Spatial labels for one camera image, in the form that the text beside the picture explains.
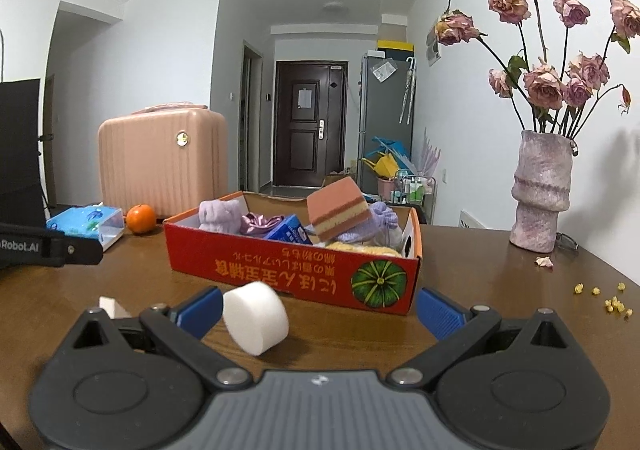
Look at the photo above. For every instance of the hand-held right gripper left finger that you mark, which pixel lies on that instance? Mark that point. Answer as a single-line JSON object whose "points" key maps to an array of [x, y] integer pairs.
{"points": [[200, 312]]}

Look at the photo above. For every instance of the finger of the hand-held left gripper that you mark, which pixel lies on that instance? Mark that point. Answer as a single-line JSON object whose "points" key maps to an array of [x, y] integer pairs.
{"points": [[80, 247]]}

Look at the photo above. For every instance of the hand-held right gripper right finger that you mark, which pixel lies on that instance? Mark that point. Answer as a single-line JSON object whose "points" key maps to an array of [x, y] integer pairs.
{"points": [[440, 314]]}

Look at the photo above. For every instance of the white foam cylinder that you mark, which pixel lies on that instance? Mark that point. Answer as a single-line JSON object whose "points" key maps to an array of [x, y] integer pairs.
{"points": [[255, 317]]}

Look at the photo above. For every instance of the red cardboard box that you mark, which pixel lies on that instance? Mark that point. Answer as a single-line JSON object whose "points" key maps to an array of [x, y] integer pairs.
{"points": [[280, 270]]}

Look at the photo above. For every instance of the yellow plush toy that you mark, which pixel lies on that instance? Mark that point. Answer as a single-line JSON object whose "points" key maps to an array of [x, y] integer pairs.
{"points": [[360, 250]]}

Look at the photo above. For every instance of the purple satin scrunchie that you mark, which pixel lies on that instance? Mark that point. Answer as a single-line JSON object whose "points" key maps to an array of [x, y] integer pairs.
{"points": [[260, 225]]}

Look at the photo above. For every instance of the small blue carton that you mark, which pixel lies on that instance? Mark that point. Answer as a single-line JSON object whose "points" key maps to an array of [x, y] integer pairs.
{"points": [[287, 230]]}

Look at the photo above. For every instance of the pink and yellow sponge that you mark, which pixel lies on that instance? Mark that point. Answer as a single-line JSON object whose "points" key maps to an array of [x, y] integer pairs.
{"points": [[337, 207]]}

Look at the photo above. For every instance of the blue tissue pack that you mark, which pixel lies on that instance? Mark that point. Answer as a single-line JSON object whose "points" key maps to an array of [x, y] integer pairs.
{"points": [[82, 225]]}

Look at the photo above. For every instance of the orange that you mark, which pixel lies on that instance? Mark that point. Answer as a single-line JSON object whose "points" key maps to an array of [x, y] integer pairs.
{"points": [[140, 219]]}

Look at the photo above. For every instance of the small white wedge sponge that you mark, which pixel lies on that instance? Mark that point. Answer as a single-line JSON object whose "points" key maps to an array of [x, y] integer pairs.
{"points": [[114, 309]]}

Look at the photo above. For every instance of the black paper bag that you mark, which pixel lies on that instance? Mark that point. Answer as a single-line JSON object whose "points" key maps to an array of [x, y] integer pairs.
{"points": [[20, 155]]}

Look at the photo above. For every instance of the white flat panel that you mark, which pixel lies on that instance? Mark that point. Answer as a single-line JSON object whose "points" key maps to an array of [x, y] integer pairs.
{"points": [[472, 219]]}

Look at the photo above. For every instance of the pink ribbed suitcase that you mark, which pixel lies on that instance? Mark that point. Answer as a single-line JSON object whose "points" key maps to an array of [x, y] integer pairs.
{"points": [[160, 160]]}

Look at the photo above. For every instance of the pink bucket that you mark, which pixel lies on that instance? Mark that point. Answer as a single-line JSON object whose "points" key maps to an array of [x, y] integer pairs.
{"points": [[386, 189]]}

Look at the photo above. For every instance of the black eyeglasses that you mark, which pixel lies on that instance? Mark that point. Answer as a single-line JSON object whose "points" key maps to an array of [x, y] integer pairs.
{"points": [[567, 241]]}

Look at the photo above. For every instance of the pink textured vase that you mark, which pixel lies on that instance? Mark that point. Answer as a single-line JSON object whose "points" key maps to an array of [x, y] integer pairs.
{"points": [[540, 190]]}

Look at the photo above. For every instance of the brown cardboard box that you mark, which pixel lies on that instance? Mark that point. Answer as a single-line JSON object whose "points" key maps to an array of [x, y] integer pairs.
{"points": [[334, 181]]}

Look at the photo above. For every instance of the scattered yellow crumbs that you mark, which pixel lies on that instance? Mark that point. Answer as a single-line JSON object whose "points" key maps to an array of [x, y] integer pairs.
{"points": [[612, 302]]}

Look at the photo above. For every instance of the blue folding rack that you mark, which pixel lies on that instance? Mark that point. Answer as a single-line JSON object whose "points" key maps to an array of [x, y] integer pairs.
{"points": [[387, 145]]}

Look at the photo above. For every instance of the grey refrigerator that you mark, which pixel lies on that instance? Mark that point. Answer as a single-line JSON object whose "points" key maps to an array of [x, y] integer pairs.
{"points": [[382, 110]]}

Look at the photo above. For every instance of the dark brown door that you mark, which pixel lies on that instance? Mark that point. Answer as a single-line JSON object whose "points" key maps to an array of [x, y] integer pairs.
{"points": [[310, 130]]}

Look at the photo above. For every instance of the folded clear umbrella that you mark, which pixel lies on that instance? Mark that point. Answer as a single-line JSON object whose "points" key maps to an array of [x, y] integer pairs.
{"points": [[408, 90]]}

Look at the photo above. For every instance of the dried pink rose bouquet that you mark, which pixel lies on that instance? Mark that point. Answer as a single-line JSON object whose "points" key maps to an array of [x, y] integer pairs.
{"points": [[542, 85]]}

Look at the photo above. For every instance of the white electrical panel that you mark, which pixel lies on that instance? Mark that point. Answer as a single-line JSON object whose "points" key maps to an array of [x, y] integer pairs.
{"points": [[434, 50]]}

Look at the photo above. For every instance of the yellow box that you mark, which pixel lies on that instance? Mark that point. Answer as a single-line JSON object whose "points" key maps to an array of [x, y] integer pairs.
{"points": [[395, 45]]}

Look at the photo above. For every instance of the round ceiling light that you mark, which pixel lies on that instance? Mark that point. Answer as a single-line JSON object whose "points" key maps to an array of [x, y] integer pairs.
{"points": [[333, 6]]}

